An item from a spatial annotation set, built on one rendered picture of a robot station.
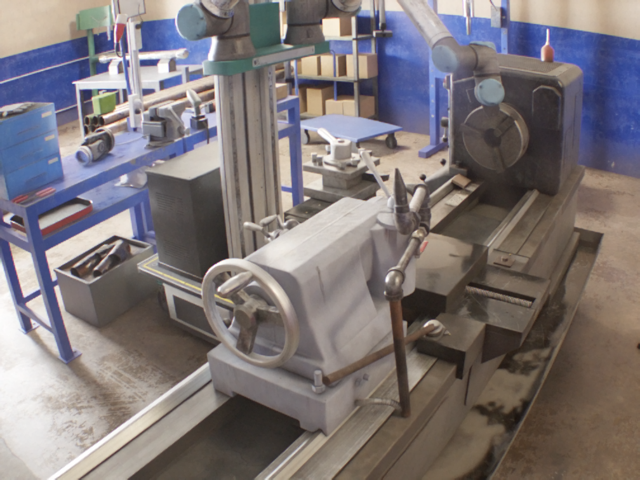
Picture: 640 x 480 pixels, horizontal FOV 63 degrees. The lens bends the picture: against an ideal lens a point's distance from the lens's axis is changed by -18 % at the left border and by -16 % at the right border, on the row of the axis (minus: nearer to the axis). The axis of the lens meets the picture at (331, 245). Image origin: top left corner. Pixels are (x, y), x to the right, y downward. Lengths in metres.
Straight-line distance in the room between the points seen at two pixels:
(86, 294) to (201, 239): 0.82
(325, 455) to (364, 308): 0.33
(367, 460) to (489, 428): 0.78
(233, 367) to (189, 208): 1.56
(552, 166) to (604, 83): 3.30
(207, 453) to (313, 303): 0.45
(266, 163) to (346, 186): 1.12
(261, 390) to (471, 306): 0.60
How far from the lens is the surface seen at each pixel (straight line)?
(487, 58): 1.95
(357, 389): 1.26
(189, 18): 2.17
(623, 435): 2.59
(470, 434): 1.87
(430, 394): 1.35
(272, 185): 2.88
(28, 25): 8.71
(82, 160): 3.19
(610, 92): 5.69
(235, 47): 2.31
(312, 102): 6.51
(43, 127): 2.97
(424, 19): 1.97
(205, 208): 2.80
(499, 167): 2.28
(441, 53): 1.87
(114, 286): 3.33
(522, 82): 2.41
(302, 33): 2.67
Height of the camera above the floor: 1.69
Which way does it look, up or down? 26 degrees down
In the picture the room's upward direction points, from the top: 2 degrees counter-clockwise
